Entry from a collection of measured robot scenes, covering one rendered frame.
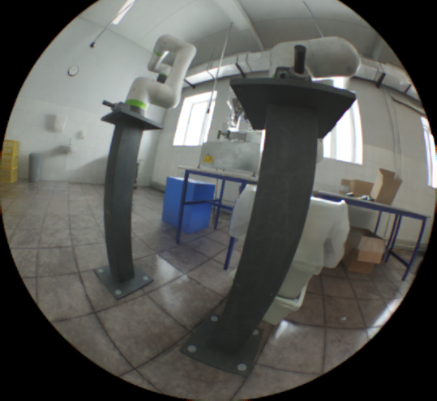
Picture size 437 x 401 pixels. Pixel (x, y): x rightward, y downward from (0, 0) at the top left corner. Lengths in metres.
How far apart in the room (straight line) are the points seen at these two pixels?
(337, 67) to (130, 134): 0.80
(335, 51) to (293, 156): 0.32
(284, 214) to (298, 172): 0.09
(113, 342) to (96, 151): 4.02
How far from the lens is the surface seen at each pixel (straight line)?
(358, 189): 2.09
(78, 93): 4.49
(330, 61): 0.45
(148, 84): 0.81
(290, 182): 0.30
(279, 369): 0.82
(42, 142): 4.32
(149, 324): 0.82
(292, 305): 0.73
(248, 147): 1.17
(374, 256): 1.84
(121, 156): 0.70
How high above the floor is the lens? 0.71
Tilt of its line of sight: 2 degrees down
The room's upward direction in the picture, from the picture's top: 10 degrees clockwise
